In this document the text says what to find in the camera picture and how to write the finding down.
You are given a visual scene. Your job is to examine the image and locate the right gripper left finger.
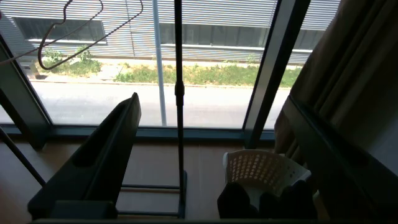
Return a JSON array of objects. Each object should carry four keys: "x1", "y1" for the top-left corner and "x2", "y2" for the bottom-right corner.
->
[{"x1": 27, "y1": 92, "x2": 142, "y2": 220}]

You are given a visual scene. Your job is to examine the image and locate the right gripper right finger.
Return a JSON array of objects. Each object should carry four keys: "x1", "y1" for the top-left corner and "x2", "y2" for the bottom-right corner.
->
[{"x1": 284, "y1": 95, "x2": 398, "y2": 218}]

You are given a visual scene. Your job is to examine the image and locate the white laundry basket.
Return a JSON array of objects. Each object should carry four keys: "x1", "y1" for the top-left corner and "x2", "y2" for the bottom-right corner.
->
[{"x1": 222, "y1": 149, "x2": 312, "y2": 210}]

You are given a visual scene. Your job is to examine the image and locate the pink clothes hanger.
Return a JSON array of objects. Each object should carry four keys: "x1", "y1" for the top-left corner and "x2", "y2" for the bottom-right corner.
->
[
  {"x1": 37, "y1": 0, "x2": 144, "y2": 71},
  {"x1": 0, "y1": 0, "x2": 104, "y2": 66}
]

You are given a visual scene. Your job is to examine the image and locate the black clothes rack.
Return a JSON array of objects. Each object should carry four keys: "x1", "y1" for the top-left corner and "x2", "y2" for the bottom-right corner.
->
[{"x1": 0, "y1": 0, "x2": 188, "y2": 218}]

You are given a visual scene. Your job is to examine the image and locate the brown curtain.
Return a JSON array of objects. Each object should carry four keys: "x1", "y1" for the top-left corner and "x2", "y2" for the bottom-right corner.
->
[{"x1": 273, "y1": 0, "x2": 398, "y2": 177}]

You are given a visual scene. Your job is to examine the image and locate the window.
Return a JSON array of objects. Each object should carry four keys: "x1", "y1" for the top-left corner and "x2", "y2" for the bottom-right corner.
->
[{"x1": 0, "y1": 0, "x2": 343, "y2": 151}]

